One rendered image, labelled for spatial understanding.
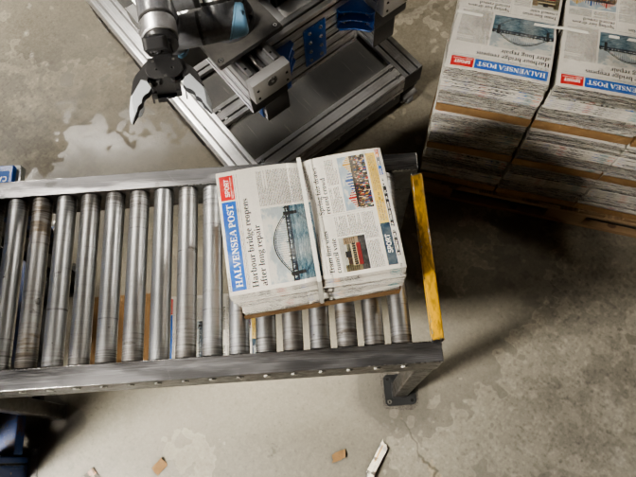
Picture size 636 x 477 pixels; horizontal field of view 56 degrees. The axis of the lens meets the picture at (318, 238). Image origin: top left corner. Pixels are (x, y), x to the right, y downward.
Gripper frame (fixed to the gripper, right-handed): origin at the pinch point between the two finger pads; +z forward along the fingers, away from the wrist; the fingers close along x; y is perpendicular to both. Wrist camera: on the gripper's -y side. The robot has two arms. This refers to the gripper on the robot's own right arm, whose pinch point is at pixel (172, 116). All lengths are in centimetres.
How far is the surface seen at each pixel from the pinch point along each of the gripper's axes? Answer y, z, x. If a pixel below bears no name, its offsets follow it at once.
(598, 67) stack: 26, -15, -112
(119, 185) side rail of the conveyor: 47, -13, 18
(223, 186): 19.4, 6.4, -7.8
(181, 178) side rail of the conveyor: 44.4, -10.6, 1.9
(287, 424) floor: 122, 51, -18
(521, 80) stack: 29, -16, -92
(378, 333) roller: 39, 41, -38
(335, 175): 16.3, 9.5, -31.9
